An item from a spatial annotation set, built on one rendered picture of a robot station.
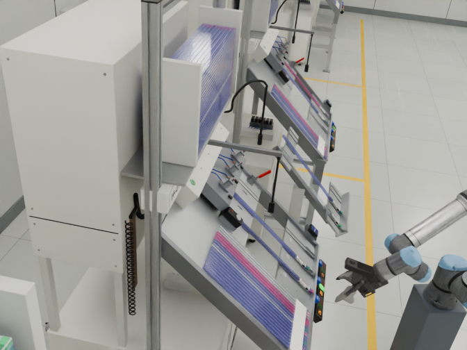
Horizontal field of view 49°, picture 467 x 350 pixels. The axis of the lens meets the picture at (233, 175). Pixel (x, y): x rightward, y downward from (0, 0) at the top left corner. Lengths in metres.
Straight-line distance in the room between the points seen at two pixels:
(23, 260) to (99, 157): 1.96
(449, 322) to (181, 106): 1.66
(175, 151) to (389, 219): 2.65
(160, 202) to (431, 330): 1.55
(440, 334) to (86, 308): 1.58
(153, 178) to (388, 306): 2.13
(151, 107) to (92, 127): 0.22
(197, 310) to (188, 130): 0.90
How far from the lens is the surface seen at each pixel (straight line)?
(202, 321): 2.12
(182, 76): 1.43
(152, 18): 1.24
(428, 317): 2.52
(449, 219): 2.18
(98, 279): 2.30
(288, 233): 2.23
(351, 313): 3.15
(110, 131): 1.45
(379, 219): 3.93
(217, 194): 1.84
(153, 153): 1.38
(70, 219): 1.69
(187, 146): 1.51
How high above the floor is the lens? 2.20
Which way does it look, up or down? 32 degrees down
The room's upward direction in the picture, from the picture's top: 5 degrees clockwise
